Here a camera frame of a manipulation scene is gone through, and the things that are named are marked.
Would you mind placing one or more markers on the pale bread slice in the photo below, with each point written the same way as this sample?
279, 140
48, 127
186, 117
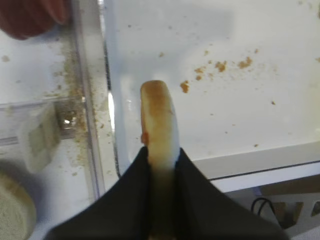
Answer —
18, 214

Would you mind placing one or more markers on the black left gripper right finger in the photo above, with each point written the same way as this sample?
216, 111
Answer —
202, 212

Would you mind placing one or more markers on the cream metal tray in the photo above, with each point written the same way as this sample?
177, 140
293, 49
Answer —
244, 76

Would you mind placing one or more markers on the toasted bread slice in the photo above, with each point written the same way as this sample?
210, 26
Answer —
160, 135

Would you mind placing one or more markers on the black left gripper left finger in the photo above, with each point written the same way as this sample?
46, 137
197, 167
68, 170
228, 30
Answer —
122, 213

